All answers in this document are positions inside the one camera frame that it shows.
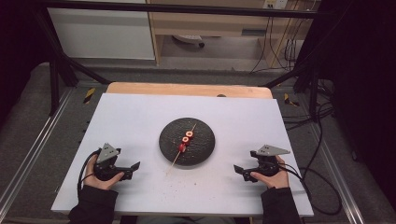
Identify yellow and black tape strip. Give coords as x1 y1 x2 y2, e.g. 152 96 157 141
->
282 92 301 107
82 87 97 105

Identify person's left hand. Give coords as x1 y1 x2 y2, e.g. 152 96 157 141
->
83 153 126 191

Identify thin wooden skewer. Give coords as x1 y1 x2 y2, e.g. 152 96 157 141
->
165 122 198 176

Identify light wooden desk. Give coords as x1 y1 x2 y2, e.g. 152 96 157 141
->
146 0 321 68

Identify aluminium rail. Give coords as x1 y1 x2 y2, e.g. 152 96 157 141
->
306 123 366 224
0 88 75 216

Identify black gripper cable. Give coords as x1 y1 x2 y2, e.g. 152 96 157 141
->
77 148 103 191
278 118 343 217

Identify white chair base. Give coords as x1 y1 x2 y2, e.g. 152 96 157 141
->
172 34 206 49

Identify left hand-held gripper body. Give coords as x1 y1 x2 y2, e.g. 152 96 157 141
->
92 142 126 182

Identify black horizontal frame bar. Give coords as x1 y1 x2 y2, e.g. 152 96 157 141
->
38 0 322 20

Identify black round plate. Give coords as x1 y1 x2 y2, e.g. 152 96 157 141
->
158 117 217 167

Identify bundle of hanging black cables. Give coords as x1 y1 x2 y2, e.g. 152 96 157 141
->
249 15 313 75

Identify white cabinet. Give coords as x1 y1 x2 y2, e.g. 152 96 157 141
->
47 7 156 61

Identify black metal frame strut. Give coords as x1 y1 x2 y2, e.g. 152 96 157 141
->
263 52 322 123
33 6 112 117

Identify black curtain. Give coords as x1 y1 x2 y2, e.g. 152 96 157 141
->
311 0 396 202
0 0 54 120

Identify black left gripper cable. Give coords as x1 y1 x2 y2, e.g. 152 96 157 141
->
77 148 103 191

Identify white board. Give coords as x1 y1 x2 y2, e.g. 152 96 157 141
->
50 92 315 217

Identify person's right hand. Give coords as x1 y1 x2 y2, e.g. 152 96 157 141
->
249 155 290 190

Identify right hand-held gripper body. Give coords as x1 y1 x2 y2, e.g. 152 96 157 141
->
248 144 291 177

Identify white power strip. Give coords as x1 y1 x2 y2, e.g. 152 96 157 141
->
262 0 290 10

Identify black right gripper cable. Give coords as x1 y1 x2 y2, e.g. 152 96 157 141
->
278 118 343 217

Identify black cables on floor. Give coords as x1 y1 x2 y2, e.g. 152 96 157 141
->
281 78 336 132

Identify wooden table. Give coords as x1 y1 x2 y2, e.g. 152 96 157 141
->
106 81 274 100

